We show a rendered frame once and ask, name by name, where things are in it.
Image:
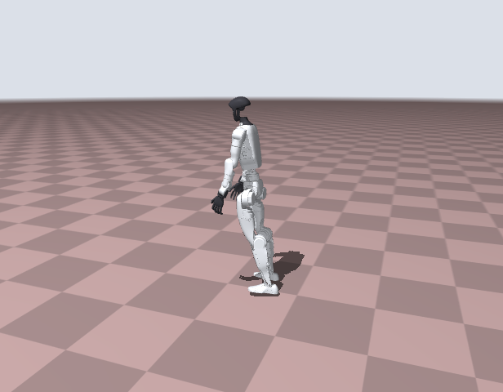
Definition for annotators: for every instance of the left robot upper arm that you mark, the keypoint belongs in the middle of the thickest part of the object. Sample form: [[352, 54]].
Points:
[[238, 137]]

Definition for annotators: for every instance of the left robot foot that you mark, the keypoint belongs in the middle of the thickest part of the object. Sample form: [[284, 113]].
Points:
[[261, 288]]

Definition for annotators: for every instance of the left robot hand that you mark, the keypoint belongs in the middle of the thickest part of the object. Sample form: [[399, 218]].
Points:
[[218, 202]]

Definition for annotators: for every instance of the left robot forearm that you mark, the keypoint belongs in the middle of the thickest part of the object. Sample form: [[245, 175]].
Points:
[[228, 177]]

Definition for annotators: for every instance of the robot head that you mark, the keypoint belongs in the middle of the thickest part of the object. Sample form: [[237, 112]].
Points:
[[239, 104]]

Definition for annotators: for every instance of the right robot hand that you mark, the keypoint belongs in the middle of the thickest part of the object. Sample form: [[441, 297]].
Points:
[[237, 188]]

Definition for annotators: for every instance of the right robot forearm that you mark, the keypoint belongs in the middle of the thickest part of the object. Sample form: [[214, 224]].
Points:
[[244, 176]]

